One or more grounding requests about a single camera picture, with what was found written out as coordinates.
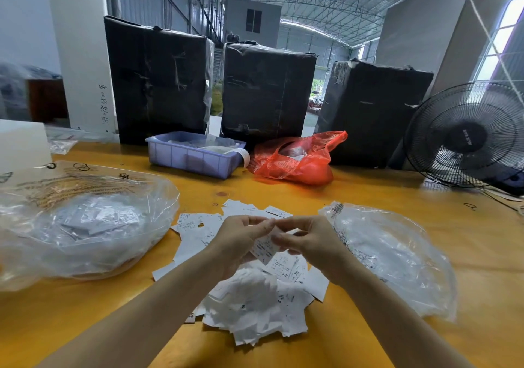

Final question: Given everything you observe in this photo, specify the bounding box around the person's right hand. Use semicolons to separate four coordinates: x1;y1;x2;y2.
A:
271;215;360;285

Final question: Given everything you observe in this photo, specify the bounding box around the grey cabin with window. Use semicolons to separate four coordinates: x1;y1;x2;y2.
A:
224;0;283;48

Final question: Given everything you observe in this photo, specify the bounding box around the person's left hand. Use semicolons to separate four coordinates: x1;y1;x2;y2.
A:
207;215;278;281

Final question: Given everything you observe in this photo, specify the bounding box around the blue plastic bin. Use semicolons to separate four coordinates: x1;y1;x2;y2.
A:
146;131;252;180

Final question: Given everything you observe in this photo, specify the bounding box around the white pillar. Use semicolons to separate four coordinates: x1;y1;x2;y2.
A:
45;0;118;137

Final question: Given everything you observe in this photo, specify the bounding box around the bundle of cables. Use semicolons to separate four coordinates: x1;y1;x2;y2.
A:
487;187;524;217

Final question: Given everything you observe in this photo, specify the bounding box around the brown wooden cabinet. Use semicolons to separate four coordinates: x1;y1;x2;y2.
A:
28;78;69;123

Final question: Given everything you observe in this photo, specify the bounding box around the clear plastic bag black print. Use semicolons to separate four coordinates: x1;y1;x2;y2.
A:
321;202;459;322

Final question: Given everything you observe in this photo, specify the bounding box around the person's left forearm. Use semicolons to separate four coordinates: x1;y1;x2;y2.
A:
37;259;239;368

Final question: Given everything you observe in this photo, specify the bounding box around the pile of white labels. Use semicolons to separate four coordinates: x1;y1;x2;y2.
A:
152;199;331;347

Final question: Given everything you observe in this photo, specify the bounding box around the person's right forearm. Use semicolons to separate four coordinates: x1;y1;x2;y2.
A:
334;265;474;368

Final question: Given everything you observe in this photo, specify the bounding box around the large black wrapped bale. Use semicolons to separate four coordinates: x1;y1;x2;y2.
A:
221;41;318;146
315;59;435;170
104;15;216;146

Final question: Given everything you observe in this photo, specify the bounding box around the red plastic bag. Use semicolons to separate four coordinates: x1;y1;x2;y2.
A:
249;130;349;186

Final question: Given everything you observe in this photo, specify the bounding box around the white paper label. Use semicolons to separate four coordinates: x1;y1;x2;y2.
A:
249;231;284;265

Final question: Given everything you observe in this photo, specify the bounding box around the white foam box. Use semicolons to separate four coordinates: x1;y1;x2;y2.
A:
0;119;53;175

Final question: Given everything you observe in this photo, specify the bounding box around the black table fan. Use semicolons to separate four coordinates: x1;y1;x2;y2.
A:
405;82;524;196

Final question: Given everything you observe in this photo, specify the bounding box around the large clear bag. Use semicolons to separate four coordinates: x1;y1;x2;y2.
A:
0;162;180;293

